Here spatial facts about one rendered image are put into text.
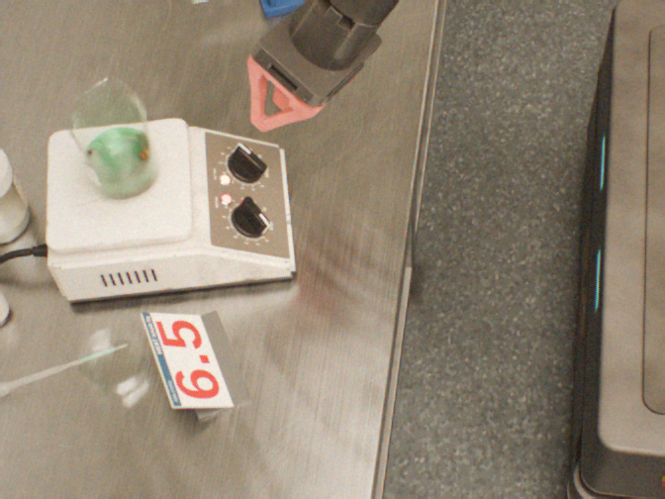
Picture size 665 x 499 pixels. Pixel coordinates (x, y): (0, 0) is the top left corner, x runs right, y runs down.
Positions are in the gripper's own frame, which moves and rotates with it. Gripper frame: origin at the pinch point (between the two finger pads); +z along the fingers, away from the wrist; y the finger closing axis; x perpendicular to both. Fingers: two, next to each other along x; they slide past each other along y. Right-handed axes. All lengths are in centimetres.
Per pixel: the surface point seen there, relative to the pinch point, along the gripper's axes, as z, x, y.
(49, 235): 11.9, -6.5, 15.7
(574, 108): 51, 25, -101
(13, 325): 22.2, -4.7, 18.1
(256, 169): 6.2, 1.9, 0.4
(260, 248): 7.5, 6.8, 5.5
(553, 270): 56, 39, -72
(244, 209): 6.3, 3.6, 4.5
